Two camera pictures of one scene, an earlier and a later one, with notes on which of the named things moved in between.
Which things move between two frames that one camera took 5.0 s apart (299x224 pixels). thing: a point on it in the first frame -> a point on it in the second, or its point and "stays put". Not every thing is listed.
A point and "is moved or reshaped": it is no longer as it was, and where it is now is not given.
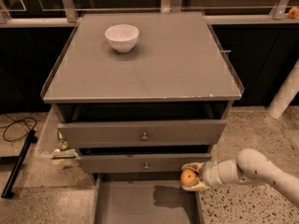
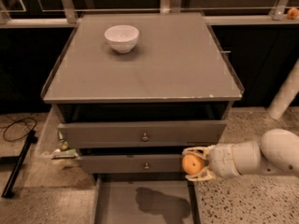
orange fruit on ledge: x=293 y=12 stays put
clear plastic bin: x=50 y=145 stays put
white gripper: x=210 y=173 -> x=221 y=161
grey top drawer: x=145 y=133 stays put
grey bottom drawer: x=145 y=198 stays put
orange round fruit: x=188 y=176 is moved or reshaped
